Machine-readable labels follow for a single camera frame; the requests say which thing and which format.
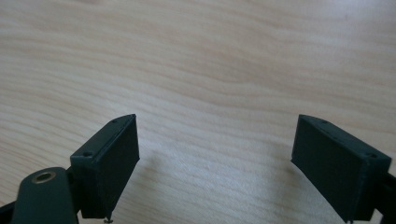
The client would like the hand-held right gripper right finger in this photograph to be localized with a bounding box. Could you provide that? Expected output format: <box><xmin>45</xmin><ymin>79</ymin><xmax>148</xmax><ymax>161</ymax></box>
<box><xmin>290</xmin><ymin>114</ymin><xmax>392</xmax><ymax>223</ymax></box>

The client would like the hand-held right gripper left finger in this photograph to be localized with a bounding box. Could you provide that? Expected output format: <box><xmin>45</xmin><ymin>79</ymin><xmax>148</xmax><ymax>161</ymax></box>
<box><xmin>70</xmin><ymin>113</ymin><xmax>140</xmax><ymax>219</ymax></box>

